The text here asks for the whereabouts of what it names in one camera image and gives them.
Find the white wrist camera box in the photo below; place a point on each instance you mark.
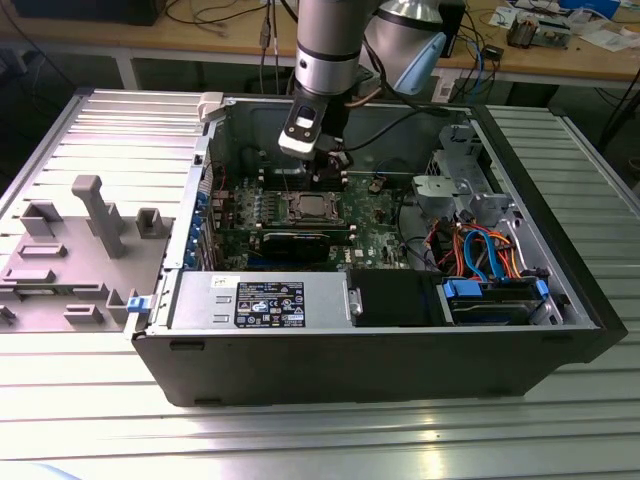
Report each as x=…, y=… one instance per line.
x=300, y=145

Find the wooden workbench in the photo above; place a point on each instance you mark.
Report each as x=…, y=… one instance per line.
x=210, y=42

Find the grey parts rack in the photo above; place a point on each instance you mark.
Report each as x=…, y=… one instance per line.
x=75, y=260

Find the copper coil heat sink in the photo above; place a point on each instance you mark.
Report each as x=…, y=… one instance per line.
x=522, y=32

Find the green motherboard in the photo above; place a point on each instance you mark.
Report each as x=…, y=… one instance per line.
x=370, y=240

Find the black open PC case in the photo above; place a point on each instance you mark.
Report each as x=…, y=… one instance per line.
x=350, y=370

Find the round coin battery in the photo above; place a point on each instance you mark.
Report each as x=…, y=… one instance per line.
x=375, y=187

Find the wide black equipment case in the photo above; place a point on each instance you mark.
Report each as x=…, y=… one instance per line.
x=85, y=12

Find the beige plastic case latch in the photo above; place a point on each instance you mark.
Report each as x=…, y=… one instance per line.
x=210, y=106

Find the tall black desktop box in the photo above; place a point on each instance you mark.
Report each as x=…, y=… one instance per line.
x=455, y=30

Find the black graphics card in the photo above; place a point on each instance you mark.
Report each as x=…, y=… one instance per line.
x=295, y=245

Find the hard disk in blue carrier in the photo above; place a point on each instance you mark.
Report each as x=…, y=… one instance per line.
x=490, y=312

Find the small black adapter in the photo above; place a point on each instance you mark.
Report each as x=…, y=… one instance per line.
x=493, y=52

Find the small printed paper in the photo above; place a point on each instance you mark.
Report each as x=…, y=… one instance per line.
x=502, y=16

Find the blue card retention clip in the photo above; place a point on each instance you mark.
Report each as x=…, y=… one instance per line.
x=197, y=221
x=190, y=260
x=193, y=242
x=201, y=200

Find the silver square CPU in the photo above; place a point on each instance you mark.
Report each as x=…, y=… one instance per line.
x=311, y=206

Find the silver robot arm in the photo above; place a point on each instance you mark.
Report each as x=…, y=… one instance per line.
x=325, y=50

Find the grey metal disk bay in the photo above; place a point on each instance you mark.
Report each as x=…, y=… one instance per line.
x=440, y=190

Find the blue plastic case latch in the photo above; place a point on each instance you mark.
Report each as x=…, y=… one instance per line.
x=139, y=305

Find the white paper sheets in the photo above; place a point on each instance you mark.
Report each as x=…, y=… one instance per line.
x=607, y=40

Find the black RAM slot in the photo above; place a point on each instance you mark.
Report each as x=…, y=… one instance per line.
x=300, y=228
x=300, y=188
x=292, y=175
x=297, y=184
x=300, y=223
x=295, y=180

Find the grey power supply unit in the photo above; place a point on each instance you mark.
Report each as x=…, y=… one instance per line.
x=200, y=300

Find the blue cardboard box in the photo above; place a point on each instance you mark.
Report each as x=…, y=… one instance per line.
x=590, y=6

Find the small metal device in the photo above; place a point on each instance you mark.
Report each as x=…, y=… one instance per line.
x=555, y=34

